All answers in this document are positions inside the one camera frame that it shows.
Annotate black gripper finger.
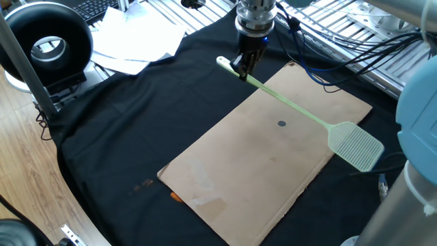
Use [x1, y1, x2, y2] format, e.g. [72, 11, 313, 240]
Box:
[229, 51, 249, 82]
[246, 53, 262, 75]

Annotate silver metal connector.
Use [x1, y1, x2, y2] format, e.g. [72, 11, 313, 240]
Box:
[378, 173, 390, 202]

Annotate thin black wires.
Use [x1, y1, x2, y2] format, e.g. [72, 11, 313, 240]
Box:
[35, 102, 53, 141]

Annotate black table cloth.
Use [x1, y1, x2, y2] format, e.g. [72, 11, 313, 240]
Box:
[47, 5, 407, 246]

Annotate metal mounting plate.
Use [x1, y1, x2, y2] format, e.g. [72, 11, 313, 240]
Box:
[347, 1, 416, 33]

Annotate white metal bracket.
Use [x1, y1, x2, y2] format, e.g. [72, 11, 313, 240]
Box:
[60, 224, 87, 246]

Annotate pale green plastic flyswatter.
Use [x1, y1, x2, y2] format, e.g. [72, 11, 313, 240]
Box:
[216, 55, 385, 173]

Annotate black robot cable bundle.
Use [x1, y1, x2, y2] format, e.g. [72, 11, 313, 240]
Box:
[276, 1, 431, 94]

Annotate grey aluminium post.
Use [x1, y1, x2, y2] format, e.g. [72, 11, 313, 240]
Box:
[0, 13, 59, 120]

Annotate black ring lamp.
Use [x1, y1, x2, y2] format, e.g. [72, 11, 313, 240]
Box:
[0, 1, 94, 96]

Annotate black cable with plug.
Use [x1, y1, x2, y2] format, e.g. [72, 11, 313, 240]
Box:
[350, 152, 407, 177]

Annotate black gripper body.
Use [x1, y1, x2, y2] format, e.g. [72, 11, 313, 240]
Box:
[238, 33, 270, 57]

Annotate black round device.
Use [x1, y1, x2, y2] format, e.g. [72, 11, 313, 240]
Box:
[0, 193, 55, 246]

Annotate large white paper sheet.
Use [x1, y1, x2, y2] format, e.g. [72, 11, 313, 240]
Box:
[92, 1, 188, 63]

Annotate aluminium table edge rail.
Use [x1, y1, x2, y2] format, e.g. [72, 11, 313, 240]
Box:
[272, 15, 406, 100]

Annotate black computer keyboard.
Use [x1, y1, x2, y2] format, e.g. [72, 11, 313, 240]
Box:
[72, 0, 119, 24]

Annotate brown cardboard sheet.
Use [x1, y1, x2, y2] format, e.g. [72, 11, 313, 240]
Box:
[156, 60, 373, 246]

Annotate white round stand base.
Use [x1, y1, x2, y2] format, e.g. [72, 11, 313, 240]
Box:
[3, 70, 32, 94]

